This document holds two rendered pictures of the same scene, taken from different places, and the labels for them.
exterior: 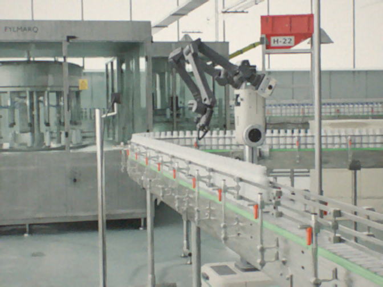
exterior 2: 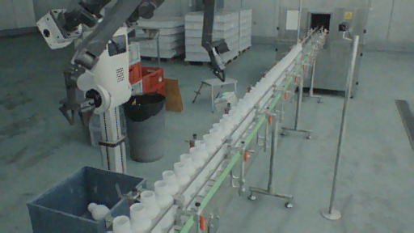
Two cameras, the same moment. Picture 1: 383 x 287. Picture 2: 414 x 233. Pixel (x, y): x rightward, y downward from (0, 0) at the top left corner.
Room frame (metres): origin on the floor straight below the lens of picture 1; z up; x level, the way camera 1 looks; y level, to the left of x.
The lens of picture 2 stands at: (6.01, 0.94, 1.67)
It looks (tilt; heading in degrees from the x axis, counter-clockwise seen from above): 20 degrees down; 214
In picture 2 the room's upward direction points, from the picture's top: straight up
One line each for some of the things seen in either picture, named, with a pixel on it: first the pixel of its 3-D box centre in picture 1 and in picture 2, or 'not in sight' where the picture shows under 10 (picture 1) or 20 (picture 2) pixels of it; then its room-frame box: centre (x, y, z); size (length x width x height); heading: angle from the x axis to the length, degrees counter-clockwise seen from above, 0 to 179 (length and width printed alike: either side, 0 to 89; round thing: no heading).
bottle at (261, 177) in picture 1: (261, 189); not in sight; (2.60, -0.25, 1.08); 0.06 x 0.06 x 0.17
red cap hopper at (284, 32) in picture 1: (288, 103); not in sight; (11.59, -1.59, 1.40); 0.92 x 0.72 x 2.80; 84
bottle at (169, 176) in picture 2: not in sight; (169, 197); (5.34, 0.35, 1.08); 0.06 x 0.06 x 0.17
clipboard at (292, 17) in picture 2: not in sight; (293, 19); (0.45, -1.15, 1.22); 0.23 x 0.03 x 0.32; 102
